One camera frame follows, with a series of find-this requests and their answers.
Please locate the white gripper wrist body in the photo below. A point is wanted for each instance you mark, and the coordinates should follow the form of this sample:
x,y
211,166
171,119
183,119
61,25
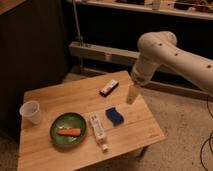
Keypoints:
x,y
143,70

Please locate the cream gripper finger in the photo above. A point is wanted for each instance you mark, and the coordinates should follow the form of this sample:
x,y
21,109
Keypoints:
x,y
133,92

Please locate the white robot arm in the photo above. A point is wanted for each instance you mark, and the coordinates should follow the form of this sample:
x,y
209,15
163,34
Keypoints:
x,y
160,48

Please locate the black and white candy bar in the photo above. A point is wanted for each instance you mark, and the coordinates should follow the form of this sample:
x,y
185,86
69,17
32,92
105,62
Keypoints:
x,y
108,88

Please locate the blue sponge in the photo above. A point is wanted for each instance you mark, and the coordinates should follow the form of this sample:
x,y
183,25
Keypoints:
x,y
114,116

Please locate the white toothpaste tube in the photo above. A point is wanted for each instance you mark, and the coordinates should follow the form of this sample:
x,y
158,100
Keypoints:
x,y
99,132

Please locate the wooden folding table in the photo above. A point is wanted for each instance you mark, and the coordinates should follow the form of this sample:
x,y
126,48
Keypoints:
x,y
127,127

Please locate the green round plate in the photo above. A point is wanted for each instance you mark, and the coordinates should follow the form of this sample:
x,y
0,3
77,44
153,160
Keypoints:
x,y
67,121

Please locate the orange carrot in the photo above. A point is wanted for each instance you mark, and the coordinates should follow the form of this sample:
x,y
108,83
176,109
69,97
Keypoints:
x,y
69,132

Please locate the metal vertical pole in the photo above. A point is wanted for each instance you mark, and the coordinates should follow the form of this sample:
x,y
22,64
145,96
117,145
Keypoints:
x,y
79,37

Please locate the white plastic cup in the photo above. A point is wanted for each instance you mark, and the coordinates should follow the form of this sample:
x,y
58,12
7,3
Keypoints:
x,y
31,111

